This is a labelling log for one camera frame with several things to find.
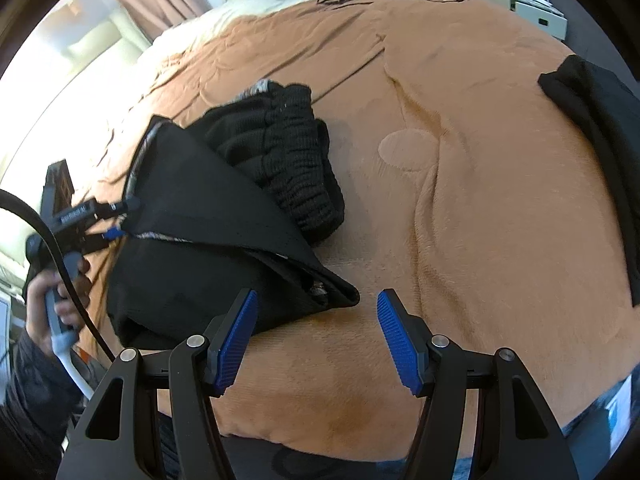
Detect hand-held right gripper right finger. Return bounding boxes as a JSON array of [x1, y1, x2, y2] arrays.
[[376, 288, 581, 480]]

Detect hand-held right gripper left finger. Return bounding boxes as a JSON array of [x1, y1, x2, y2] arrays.
[[56, 287, 261, 480]]

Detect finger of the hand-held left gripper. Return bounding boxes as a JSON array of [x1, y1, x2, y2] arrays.
[[82, 227, 126, 253], [95, 197, 143, 218]]

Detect floral patterned cloth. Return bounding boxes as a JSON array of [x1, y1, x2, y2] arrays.
[[106, 115, 361, 348]]

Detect stack of black pants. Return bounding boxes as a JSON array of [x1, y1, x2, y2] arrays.
[[537, 54, 640, 308]]

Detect person's left forearm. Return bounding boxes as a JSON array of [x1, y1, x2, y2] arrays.
[[0, 327, 88, 480]]

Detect person's left hand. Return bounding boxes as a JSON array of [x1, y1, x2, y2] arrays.
[[25, 259, 92, 333]]

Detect brown blanket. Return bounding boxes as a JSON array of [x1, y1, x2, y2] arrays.
[[75, 0, 640, 461]]

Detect pink curtain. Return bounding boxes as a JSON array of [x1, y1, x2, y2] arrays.
[[92, 0, 241, 48]]

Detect white nightstand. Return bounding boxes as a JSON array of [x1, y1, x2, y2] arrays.
[[475, 0, 569, 41]]

